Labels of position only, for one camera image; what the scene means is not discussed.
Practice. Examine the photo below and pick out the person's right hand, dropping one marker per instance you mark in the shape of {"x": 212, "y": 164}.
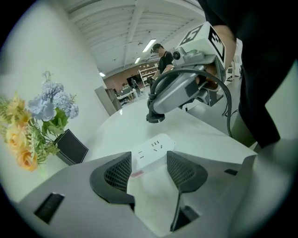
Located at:
{"x": 210, "y": 84}

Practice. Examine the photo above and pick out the gray hair dryer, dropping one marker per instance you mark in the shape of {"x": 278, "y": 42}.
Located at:
{"x": 170, "y": 97}

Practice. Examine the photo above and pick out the person's black shirt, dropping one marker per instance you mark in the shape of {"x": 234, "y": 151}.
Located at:
{"x": 260, "y": 58}

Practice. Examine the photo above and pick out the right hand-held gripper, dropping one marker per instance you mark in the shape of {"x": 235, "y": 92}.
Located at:
{"x": 205, "y": 37}

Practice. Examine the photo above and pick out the large ceiling light panel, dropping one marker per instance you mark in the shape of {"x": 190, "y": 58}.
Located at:
{"x": 149, "y": 45}

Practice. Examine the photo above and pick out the white power strip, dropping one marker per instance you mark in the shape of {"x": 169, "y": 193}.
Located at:
{"x": 151, "y": 153}

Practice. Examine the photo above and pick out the artificial flower bouquet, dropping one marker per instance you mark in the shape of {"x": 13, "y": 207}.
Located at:
{"x": 44, "y": 107}

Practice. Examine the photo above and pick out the white table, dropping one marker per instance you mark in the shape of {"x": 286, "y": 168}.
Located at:
{"x": 126, "y": 94}

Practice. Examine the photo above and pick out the black square vase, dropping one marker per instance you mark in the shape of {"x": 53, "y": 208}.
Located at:
{"x": 72, "y": 146}

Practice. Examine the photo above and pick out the person's right forearm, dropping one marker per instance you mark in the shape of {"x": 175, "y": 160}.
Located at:
{"x": 224, "y": 37}

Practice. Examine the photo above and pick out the white shelf unit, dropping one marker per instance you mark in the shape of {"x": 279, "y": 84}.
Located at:
{"x": 146, "y": 74}

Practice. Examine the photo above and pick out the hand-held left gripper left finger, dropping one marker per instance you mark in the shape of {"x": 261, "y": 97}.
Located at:
{"x": 109, "y": 186}

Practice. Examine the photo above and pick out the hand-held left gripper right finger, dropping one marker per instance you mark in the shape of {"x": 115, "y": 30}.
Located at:
{"x": 186, "y": 176}

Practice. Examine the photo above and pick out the gray cabinet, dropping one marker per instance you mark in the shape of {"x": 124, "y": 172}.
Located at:
{"x": 109, "y": 100}

